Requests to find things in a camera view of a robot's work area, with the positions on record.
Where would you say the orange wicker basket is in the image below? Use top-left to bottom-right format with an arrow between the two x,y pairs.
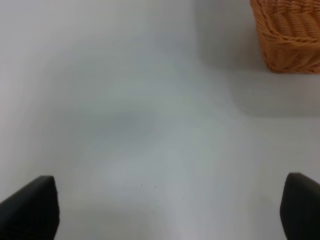
250,0 -> 320,74

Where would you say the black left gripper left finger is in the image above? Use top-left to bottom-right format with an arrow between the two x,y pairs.
0,175 -> 60,240

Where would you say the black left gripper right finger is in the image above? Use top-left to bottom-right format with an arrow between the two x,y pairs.
279,172 -> 320,240

